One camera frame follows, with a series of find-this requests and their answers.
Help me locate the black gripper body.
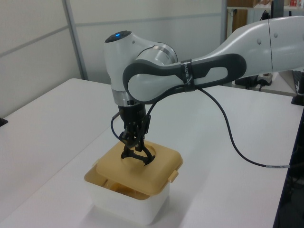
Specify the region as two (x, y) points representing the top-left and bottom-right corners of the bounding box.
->
(117, 104), (152, 138)

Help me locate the black lid handle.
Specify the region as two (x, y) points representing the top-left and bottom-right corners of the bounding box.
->
(120, 142), (157, 167)

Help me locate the tan tool case lid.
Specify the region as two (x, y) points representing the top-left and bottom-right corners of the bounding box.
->
(96, 140), (183, 197)

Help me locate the yellow plastic-wrapped tool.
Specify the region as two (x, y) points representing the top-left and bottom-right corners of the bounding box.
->
(104, 180), (148, 199)

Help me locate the white plastic tool case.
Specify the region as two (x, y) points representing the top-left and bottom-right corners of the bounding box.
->
(84, 159), (171, 226)

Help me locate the black power supply box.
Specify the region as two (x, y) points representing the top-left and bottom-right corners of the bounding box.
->
(234, 75), (259, 86)

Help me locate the grey emergency stop button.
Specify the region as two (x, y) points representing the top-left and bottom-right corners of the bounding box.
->
(257, 72), (273, 86)

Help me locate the grey background desk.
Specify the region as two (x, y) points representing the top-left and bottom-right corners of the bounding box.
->
(231, 70), (304, 97)

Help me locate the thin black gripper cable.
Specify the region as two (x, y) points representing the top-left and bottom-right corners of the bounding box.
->
(110, 112), (126, 141)

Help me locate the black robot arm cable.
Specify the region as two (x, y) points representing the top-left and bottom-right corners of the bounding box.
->
(142, 86), (292, 169)

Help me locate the grey partition post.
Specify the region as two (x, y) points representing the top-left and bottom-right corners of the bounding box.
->
(63, 0), (89, 81)
(220, 0), (229, 46)

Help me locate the dark table side frame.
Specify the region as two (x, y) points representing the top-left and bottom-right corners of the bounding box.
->
(272, 104), (304, 228)

